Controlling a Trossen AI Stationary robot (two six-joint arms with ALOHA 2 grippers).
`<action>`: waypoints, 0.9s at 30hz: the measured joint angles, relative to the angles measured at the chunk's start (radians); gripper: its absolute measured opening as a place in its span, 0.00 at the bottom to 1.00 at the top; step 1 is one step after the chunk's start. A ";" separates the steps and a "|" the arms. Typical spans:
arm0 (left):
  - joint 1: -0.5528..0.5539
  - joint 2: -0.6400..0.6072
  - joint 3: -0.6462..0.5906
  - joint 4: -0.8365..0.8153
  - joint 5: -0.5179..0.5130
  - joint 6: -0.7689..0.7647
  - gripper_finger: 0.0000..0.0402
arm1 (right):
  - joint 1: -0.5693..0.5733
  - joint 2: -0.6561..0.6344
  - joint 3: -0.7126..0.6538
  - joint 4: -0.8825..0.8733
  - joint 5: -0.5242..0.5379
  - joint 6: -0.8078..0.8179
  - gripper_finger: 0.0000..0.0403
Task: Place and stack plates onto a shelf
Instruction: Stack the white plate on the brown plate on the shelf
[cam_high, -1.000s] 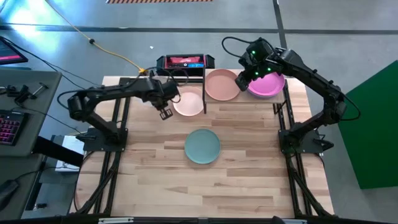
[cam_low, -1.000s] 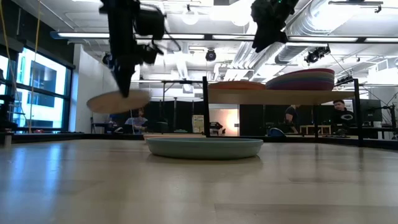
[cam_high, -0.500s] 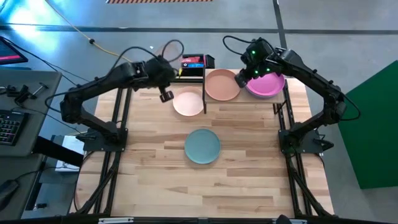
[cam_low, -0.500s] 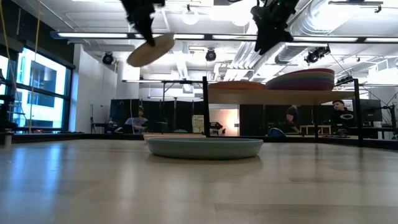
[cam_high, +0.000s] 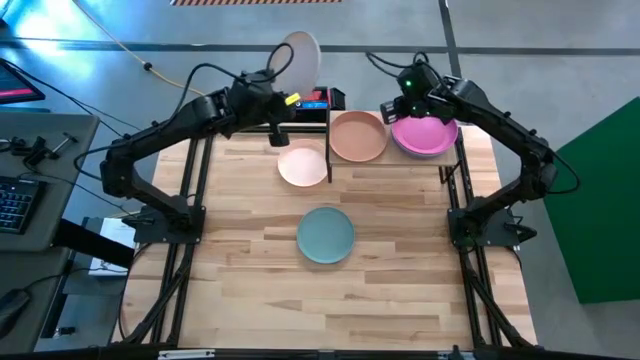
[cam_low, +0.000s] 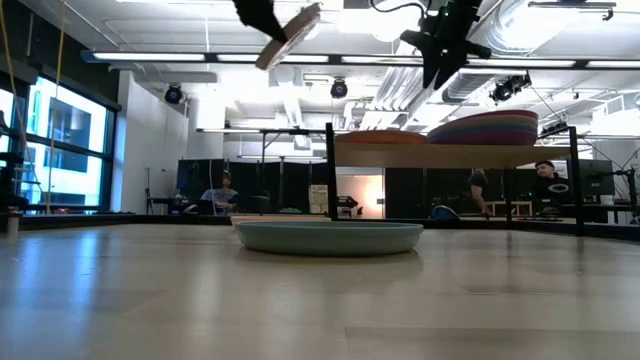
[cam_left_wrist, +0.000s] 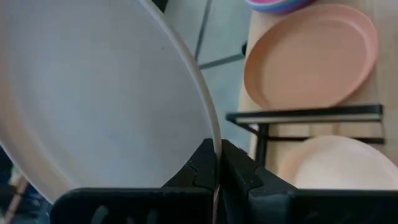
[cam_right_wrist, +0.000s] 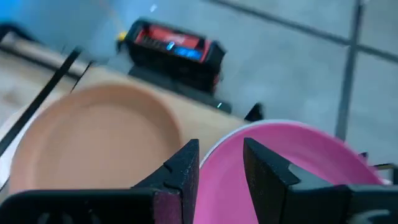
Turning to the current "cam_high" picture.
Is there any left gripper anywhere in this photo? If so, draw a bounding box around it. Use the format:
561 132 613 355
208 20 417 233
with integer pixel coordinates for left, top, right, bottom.
230 69 297 130

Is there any pink plate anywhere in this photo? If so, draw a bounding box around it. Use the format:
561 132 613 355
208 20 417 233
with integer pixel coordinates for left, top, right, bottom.
390 115 459 157

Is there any pinkish white plate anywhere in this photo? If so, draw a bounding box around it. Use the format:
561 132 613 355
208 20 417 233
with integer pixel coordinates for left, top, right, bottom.
269 30 323 99

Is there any pale peach plate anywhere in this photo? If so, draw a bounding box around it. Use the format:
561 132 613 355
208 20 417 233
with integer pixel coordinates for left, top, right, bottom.
277 138 329 188

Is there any teal plate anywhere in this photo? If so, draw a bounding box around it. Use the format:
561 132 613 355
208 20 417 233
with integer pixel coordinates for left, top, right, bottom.
296 206 357 265

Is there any black device with blue display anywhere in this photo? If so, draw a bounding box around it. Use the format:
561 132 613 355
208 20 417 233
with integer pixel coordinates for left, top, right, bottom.
294 86 347 125

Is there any white booklet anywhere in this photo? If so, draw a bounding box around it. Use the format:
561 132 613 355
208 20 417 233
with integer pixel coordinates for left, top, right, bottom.
88 217 137 277

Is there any silver hand tool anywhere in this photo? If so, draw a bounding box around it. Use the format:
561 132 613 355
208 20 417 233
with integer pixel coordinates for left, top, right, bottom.
49 131 79 154

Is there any green floor mat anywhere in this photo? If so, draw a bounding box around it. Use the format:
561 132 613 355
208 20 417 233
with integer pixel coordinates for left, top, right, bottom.
543 95 640 305

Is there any grey desk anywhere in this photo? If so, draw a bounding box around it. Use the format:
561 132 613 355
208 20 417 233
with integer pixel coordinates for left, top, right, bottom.
0 112 101 351

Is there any black clamp tool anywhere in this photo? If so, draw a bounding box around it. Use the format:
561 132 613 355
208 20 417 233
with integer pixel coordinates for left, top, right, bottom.
22 134 56 167

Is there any lit computer monitor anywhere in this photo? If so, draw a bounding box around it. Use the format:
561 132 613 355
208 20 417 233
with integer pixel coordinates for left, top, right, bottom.
0 57 46 106

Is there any black keyboard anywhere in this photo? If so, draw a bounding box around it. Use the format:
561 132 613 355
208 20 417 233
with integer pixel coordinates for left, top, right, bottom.
0 175 47 235

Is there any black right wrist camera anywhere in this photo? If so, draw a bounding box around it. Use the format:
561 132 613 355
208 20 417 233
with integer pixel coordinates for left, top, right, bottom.
396 64 431 104

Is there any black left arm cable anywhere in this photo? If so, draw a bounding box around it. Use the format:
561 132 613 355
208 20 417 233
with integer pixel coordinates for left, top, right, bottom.
172 42 296 121

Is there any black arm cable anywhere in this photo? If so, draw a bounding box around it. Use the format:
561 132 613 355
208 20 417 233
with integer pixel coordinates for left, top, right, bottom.
547 149 582 196
172 42 296 121

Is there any yellow cable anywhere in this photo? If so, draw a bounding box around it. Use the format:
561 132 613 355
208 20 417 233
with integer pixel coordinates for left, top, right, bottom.
74 0 206 96

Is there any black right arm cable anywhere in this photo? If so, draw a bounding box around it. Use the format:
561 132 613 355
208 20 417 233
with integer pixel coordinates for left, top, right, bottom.
547 149 582 196

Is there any black aluminium rig frame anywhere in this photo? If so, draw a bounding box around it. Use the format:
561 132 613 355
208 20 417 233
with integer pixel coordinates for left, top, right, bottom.
0 122 640 360

